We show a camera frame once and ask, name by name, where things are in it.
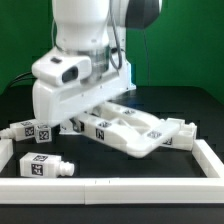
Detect small white cube left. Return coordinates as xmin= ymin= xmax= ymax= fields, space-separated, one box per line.
xmin=35 ymin=124 xmax=52 ymax=143

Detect white chair seat block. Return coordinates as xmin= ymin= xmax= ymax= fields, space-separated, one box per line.
xmin=162 ymin=118 xmax=197 ymax=151

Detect white flat chair panel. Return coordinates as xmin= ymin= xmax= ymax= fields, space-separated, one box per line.
xmin=60 ymin=120 xmax=74 ymax=133

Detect white border fence frame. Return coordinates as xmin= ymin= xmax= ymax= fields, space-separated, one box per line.
xmin=0 ymin=139 xmax=224 ymax=205

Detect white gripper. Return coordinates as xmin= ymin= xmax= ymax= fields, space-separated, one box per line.
xmin=32 ymin=61 xmax=130 ymax=133

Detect white chair side frame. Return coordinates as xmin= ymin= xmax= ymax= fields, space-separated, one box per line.
xmin=74 ymin=102 xmax=181 ymax=158

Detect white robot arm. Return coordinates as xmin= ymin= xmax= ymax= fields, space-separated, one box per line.
xmin=32 ymin=0 xmax=162 ymax=127

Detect black cables at base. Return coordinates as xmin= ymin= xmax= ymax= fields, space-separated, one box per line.
xmin=3 ymin=71 xmax=36 ymax=94

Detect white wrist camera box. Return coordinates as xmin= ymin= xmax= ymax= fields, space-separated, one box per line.
xmin=32 ymin=47 xmax=92 ymax=86

